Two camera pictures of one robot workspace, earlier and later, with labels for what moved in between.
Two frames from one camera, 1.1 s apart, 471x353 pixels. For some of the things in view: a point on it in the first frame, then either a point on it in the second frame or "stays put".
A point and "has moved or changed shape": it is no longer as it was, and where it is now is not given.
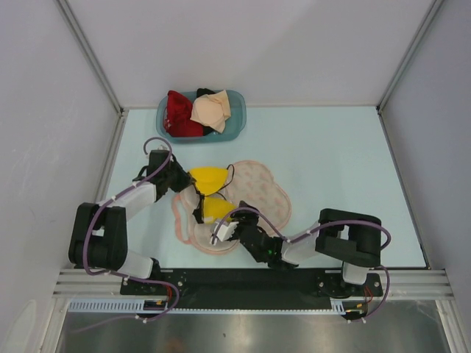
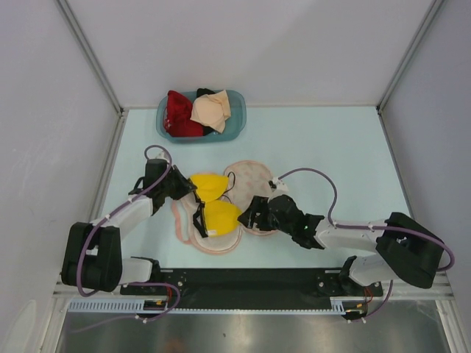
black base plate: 249,288 stays put
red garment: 178,122 stays put
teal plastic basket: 232,127 stays put
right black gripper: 251,217 -> 259,204
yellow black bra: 208,181 has moved or changed shape
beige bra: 212,109 stays put
